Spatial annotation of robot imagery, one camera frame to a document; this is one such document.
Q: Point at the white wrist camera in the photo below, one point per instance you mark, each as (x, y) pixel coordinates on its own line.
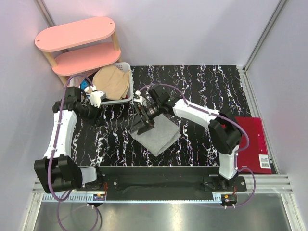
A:
(138, 98)
(96, 98)

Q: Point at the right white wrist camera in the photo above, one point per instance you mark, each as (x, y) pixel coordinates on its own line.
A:
(138, 98)

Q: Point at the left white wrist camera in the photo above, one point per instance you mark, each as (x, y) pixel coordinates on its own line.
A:
(96, 98)

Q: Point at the beige t shirt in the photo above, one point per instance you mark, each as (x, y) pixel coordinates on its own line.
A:
(113, 81)

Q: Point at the white plastic basket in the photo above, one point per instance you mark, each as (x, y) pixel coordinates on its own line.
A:
(75, 82)

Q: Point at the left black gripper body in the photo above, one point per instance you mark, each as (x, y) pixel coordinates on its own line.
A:
(92, 114)

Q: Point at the red folded t shirt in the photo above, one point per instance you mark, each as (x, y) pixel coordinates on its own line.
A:
(255, 156)

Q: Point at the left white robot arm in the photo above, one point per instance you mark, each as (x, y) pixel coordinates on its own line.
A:
(57, 171)

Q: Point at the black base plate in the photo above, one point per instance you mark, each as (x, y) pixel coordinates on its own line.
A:
(163, 195)

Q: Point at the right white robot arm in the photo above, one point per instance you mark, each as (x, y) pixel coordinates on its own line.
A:
(222, 126)

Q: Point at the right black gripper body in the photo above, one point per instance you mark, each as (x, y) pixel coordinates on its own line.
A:
(149, 114)

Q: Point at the grey t shirt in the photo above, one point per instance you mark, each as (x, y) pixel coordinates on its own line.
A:
(164, 134)

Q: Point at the pink three-tier shelf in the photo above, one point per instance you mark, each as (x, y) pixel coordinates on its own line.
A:
(80, 46)

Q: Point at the black blue white garment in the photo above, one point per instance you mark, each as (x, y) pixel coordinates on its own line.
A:
(84, 84)

